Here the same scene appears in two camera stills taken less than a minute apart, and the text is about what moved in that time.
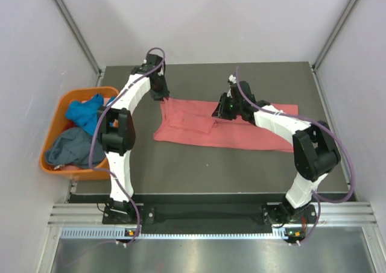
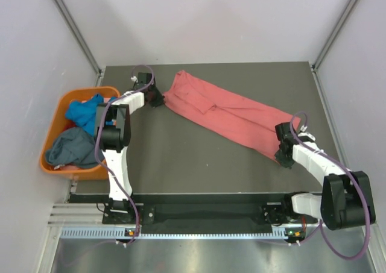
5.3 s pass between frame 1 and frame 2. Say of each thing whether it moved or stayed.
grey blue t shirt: stayed
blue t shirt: stayed
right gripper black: moved
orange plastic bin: stayed
